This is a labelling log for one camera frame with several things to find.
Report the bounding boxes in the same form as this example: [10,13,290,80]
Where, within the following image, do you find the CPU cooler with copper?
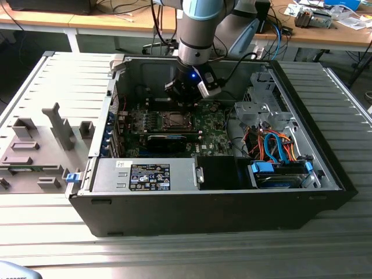
[294,8,314,29]

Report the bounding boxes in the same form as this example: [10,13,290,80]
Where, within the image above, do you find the grey optical drive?
[310,10,334,29]

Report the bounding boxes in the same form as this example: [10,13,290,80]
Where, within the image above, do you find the silver drive cage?
[234,71,302,133]

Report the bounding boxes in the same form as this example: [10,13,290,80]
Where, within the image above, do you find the blue data cable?
[263,130,287,165]

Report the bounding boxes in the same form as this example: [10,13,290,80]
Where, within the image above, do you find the wooden desk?
[0,0,183,53]
[252,0,372,55]

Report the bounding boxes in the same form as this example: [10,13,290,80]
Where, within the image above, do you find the CPU with silver top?
[169,113,187,125]

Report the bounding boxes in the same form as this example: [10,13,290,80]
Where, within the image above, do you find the white power strip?
[250,43,266,60]

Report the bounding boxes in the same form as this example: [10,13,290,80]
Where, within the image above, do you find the green motherboard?
[116,100,237,159]

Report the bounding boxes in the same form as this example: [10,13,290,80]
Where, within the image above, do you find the white papers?
[334,10,372,31]

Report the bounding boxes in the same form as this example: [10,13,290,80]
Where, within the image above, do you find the blue box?
[324,0,362,10]

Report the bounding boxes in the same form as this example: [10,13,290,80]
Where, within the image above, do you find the pale grey rounded object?
[0,260,40,279]

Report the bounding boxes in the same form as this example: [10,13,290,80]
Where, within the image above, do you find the black flat device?
[5,0,95,16]

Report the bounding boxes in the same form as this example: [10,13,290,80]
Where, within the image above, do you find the grey parts rack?
[0,101,96,195]

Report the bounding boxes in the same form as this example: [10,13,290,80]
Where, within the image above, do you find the red yellow power wires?
[244,127,264,156]

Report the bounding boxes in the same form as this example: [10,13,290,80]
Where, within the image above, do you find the hard disk in blue carrier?
[248,160,316,190]

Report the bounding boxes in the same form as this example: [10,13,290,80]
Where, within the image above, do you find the CPU socket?
[161,109,195,130]

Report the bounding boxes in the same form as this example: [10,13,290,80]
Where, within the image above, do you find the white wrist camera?
[196,71,223,99]

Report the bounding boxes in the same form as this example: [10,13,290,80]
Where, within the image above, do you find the orange data cable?
[277,132,299,162]

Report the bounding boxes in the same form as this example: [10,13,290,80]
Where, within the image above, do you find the black graphics card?
[145,133,189,154]

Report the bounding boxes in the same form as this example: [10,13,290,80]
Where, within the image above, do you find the black PC case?
[67,55,359,238]

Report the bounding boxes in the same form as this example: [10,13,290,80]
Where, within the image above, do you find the grey power supply unit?
[90,158,201,193]

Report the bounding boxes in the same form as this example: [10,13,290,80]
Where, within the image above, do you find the black camera cable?
[216,52,258,91]

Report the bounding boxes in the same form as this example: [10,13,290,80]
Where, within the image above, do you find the metal socket cover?
[162,110,194,128]

